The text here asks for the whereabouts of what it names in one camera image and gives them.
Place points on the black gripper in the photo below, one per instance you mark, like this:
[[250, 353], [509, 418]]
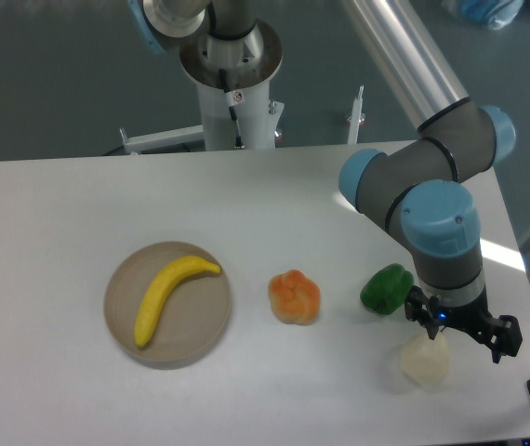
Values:
[[501, 335]]

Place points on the yellow banana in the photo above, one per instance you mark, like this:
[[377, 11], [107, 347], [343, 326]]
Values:
[[159, 290]]

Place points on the silver blue-capped robot arm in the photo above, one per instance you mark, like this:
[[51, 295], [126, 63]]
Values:
[[416, 195]]

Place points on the round beige plate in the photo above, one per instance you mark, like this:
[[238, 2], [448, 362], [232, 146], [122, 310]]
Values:
[[194, 317]]

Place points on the white garlic bulb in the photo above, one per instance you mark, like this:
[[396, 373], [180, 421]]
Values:
[[425, 361]]

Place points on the green bell pepper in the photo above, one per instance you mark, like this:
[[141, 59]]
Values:
[[387, 290]]

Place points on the orange knotted bread roll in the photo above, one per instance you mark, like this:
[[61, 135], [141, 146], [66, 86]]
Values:
[[294, 298]]

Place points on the blue plastic bag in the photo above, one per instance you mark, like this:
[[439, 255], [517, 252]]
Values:
[[492, 15]]

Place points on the white frame strut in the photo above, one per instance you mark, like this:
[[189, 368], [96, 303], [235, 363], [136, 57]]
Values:
[[356, 117]]

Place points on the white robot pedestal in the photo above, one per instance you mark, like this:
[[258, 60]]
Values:
[[232, 80]]

